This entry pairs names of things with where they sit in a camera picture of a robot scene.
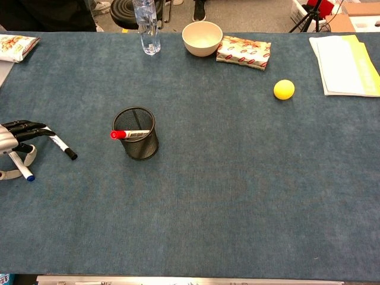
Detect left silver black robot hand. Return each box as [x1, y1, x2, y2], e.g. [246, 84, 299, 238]
[0, 119, 56, 181]

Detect blue-capped white marker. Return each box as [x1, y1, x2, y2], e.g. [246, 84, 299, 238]
[8, 151, 36, 182]

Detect black-capped white marker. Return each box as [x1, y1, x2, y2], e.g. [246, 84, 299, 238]
[44, 126, 78, 161]

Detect black mesh pen holder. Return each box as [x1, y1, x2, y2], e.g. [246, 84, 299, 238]
[112, 106, 160, 162]

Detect white yellow chips bag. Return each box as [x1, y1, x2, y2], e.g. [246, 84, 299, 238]
[0, 34, 41, 64]

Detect red-capped white marker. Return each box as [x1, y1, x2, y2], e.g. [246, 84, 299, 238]
[110, 128, 151, 140]

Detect person in black trousers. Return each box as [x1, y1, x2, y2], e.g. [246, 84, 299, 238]
[0, 0, 97, 33]

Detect black round stool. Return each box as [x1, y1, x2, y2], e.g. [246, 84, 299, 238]
[109, 0, 164, 30]

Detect clear plastic water bottle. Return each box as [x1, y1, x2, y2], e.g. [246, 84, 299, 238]
[132, 0, 162, 56]

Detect blue table mat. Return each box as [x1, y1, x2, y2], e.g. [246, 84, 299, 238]
[0, 31, 380, 281]

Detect beige bowl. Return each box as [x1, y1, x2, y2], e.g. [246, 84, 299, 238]
[182, 21, 224, 58]

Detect black shoe white sole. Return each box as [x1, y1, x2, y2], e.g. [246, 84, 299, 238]
[192, 0, 207, 22]

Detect red-printed cream snack packet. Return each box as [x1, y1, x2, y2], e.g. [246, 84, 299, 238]
[216, 35, 272, 71]

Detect yellow ball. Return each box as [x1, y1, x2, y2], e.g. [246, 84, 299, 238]
[273, 79, 296, 100]

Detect white plastic crate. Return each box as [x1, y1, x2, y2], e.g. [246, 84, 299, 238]
[290, 0, 316, 30]

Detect black tripod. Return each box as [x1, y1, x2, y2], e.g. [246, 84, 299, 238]
[289, 0, 330, 33]

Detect white paper stack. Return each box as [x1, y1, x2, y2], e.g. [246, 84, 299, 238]
[309, 36, 369, 96]

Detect brown cardboard box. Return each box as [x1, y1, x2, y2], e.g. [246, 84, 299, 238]
[325, 2, 380, 33]

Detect light green booklet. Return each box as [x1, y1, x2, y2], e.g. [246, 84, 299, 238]
[341, 34, 380, 98]

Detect aluminium table edge rail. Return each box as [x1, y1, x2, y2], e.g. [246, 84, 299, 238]
[36, 274, 345, 285]

